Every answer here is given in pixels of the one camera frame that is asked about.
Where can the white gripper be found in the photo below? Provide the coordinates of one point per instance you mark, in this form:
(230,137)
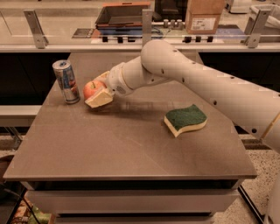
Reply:
(115,79)

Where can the red apple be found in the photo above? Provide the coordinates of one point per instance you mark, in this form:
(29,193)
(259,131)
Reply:
(91,88)

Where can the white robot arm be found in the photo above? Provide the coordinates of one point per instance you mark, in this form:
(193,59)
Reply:
(255,108)

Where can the redbull can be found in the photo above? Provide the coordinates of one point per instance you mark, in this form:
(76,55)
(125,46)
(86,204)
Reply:
(67,82)

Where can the dark open tray box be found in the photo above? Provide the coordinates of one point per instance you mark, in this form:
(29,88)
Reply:
(121,14)

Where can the green yellow sponge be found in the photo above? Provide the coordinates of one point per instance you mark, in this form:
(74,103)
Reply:
(183,120)

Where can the cardboard box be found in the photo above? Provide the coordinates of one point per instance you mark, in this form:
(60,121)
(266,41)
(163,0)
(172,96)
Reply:
(203,16)

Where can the left metal bracket post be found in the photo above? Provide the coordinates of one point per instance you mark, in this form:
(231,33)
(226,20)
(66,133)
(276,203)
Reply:
(39,37)

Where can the metal bracket post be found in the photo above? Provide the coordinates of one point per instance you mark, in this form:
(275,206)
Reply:
(254,36)
(39,37)
(146,25)

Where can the middle metal bracket post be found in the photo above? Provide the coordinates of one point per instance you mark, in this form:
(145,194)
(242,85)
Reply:
(146,25)

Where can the right metal bracket post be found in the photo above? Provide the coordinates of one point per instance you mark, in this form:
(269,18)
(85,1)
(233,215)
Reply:
(254,36)

